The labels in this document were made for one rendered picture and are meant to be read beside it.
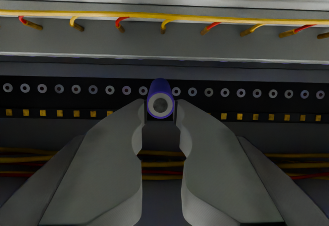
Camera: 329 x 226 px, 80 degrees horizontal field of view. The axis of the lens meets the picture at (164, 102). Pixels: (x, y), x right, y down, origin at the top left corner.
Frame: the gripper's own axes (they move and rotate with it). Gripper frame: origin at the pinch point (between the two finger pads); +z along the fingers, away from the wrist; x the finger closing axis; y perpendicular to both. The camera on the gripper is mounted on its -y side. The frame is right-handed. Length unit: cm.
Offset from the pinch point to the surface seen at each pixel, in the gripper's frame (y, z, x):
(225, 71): 2.0, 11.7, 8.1
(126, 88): 4.3, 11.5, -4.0
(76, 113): 7.2, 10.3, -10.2
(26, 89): 4.7, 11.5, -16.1
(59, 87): 4.3, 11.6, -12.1
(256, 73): 2.1, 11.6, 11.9
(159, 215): 13.7, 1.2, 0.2
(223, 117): 7.5, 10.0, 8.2
